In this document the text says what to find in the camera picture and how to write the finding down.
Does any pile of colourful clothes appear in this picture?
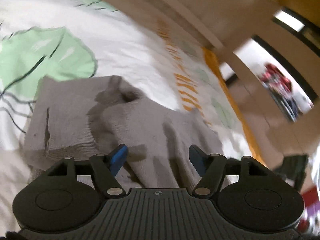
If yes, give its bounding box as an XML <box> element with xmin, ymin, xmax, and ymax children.
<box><xmin>258</xmin><ymin>62</ymin><xmax>313</xmax><ymax>122</ymax></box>

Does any wooden bed frame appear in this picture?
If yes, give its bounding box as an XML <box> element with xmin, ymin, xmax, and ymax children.
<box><xmin>49</xmin><ymin>0</ymin><xmax>320</xmax><ymax>160</ymax></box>

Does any white leaf-print duvet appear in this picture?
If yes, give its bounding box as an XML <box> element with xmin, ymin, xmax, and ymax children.
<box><xmin>1</xmin><ymin>0</ymin><xmax>261</xmax><ymax>233</ymax></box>

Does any grey knit hoodie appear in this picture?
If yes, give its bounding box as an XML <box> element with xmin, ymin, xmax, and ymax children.
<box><xmin>24</xmin><ymin>76</ymin><xmax>222</xmax><ymax>189</ymax></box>

